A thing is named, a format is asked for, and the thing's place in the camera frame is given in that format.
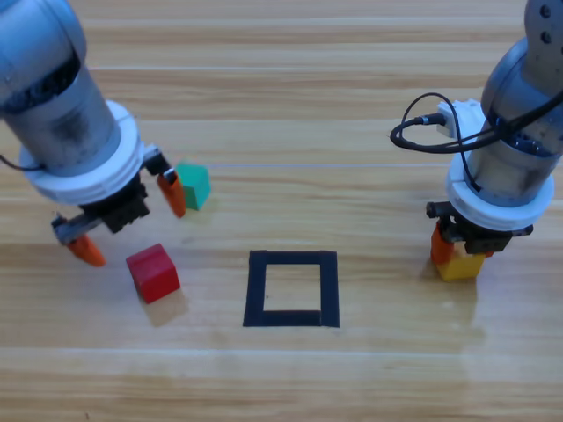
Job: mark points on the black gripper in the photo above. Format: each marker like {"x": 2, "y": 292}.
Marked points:
{"x": 125, "y": 211}
{"x": 488, "y": 244}

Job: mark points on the white wrist flange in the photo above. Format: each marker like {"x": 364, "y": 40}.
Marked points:
{"x": 94, "y": 186}
{"x": 497, "y": 215}

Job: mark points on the black tape square outline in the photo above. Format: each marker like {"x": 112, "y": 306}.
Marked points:
{"x": 255, "y": 290}

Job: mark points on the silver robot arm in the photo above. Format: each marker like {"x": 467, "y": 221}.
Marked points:
{"x": 48, "y": 88}
{"x": 519, "y": 88}

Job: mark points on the green cube block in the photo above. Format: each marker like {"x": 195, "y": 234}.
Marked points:
{"x": 198, "y": 184}

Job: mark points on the red cube block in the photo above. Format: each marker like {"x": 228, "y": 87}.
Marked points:
{"x": 154, "y": 274}

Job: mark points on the yellow cube block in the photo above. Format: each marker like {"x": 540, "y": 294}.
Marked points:
{"x": 462, "y": 268}

